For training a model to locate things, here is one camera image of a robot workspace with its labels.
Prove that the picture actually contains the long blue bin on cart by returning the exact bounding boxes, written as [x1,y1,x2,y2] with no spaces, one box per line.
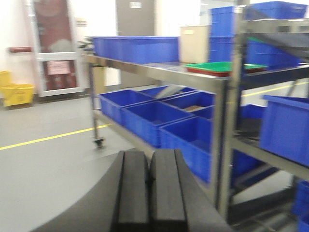
[92,36,179,64]

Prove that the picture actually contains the steel cart with wheels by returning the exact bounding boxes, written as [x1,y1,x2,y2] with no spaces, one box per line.
[84,55,229,217]

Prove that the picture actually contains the yellow mop bucket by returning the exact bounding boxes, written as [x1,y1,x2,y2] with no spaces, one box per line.
[0,70,34,107]

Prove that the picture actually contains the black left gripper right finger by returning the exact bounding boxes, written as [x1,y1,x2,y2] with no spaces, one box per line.
[149,148,194,232]

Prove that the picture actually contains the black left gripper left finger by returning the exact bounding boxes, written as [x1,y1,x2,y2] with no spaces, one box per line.
[111,150,150,232]

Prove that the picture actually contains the green plastic tray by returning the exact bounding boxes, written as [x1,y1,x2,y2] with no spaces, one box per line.
[184,61,267,73]

